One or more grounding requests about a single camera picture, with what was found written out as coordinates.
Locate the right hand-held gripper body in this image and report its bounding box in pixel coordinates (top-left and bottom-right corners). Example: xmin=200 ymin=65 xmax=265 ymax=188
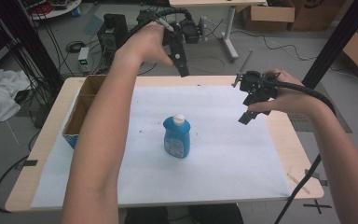
xmin=238 ymin=70 xmax=280 ymax=120

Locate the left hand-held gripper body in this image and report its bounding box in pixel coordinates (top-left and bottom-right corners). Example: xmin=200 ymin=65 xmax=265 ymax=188
xmin=162 ymin=21 xmax=185 ymax=68

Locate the person's left hand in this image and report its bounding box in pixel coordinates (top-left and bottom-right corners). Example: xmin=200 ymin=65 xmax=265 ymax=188
xmin=114 ymin=21 xmax=175 ymax=68

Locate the person's right hand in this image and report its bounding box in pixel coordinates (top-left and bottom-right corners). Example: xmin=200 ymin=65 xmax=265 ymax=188
xmin=247 ymin=68 xmax=323 ymax=117

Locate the thin metal rod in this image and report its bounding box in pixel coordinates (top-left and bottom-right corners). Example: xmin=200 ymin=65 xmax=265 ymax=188
xmin=231 ymin=48 xmax=255 ymax=89

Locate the white paper sheet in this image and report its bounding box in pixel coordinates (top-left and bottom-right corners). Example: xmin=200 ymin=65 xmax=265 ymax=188
xmin=30 ymin=85 xmax=292 ymax=209

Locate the white desk with metal leg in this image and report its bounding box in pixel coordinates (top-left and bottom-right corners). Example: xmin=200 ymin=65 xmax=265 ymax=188
xmin=168 ymin=0 xmax=269 ymax=61

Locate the black computer tower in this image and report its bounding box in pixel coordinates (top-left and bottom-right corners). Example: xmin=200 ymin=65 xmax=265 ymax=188
xmin=97 ymin=13 xmax=129 ymax=53

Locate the blue bottle with white cap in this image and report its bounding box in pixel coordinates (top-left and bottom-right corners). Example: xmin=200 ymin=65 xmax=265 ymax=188
xmin=162 ymin=113 xmax=192 ymax=160

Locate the small brown cardboard box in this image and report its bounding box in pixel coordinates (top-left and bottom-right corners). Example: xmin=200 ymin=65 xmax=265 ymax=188
xmin=241 ymin=0 xmax=296 ymax=33

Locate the white power supply unit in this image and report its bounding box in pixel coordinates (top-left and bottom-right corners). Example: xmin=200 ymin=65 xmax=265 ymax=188
xmin=77 ymin=47 xmax=90 ymax=75

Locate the large brown cardboard box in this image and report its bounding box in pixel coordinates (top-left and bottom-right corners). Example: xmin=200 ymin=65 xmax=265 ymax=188
xmin=288 ymin=0 xmax=350 ymax=33

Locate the black tape cross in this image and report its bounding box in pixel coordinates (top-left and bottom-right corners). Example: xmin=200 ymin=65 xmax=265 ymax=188
xmin=302 ymin=199 xmax=333 ymax=216

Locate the round white table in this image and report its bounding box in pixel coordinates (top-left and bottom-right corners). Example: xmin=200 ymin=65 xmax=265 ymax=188
xmin=21 ymin=0 xmax=83 ymax=21

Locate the white crumpled cloth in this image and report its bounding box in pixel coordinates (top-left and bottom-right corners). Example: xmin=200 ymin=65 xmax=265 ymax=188
xmin=0 ymin=67 xmax=32 ymax=126

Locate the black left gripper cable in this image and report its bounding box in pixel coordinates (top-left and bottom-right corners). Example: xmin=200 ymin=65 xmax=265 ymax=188
xmin=120 ymin=7 xmax=194 ymax=46

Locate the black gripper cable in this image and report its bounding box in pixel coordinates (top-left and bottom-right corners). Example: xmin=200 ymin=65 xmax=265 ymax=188
xmin=120 ymin=7 xmax=194 ymax=46
xmin=262 ymin=72 xmax=337 ymax=224

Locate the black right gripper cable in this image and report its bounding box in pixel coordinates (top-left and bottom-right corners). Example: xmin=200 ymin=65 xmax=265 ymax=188
xmin=262 ymin=72 xmax=337 ymax=224

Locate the black metal frame post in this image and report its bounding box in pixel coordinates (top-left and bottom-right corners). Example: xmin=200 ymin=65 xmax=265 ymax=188
xmin=0 ymin=0 xmax=65 ymax=91
xmin=301 ymin=0 xmax=358 ymax=90

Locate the black floor cable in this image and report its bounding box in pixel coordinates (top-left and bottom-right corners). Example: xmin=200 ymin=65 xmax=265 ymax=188
xmin=0 ymin=130 xmax=42 ymax=215

